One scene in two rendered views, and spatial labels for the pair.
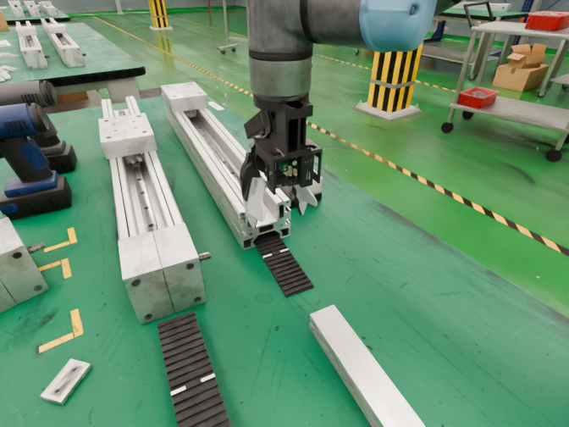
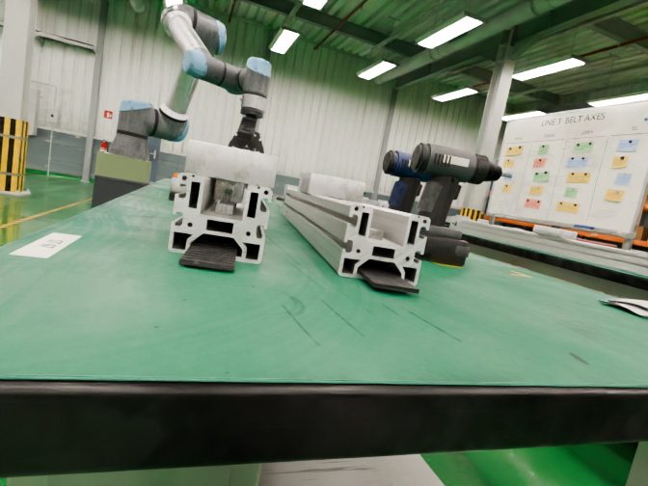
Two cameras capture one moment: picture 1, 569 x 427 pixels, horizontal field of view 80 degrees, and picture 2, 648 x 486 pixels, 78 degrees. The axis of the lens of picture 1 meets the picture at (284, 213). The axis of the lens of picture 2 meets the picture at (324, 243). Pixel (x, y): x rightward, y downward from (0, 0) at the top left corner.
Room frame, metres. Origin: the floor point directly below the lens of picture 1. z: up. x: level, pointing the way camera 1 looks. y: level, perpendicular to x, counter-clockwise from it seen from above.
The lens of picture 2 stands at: (1.60, 0.59, 0.87)
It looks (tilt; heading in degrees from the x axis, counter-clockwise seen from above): 7 degrees down; 194
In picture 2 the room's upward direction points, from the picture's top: 11 degrees clockwise
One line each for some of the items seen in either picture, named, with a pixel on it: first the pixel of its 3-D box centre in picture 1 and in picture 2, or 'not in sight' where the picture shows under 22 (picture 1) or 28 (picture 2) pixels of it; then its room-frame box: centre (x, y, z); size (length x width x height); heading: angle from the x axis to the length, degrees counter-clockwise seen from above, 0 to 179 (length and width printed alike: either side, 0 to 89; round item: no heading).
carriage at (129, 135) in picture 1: (128, 139); (328, 193); (0.77, 0.38, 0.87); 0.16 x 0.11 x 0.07; 26
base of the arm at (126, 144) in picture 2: not in sight; (130, 145); (0.19, -0.63, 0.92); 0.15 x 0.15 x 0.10
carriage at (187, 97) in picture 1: (185, 100); (232, 175); (1.08, 0.32, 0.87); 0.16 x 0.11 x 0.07; 26
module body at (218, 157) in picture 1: (207, 144); (234, 200); (0.85, 0.21, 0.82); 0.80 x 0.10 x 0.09; 26
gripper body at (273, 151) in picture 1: (283, 140); (249, 131); (0.43, 0.00, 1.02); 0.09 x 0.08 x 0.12; 26
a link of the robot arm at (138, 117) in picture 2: not in sight; (136, 117); (0.19, -0.62, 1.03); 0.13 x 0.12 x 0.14; 148
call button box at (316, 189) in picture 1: (295, 185); (191, 191); (0.65, -0.02, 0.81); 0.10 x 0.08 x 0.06; 116
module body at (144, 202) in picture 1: (133, 158); (323, 215); (0.77, 0.38, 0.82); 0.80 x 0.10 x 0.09; 26
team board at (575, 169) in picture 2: not in sight; (549, 222); (-2.35, 1.61, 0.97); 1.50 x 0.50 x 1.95; 34
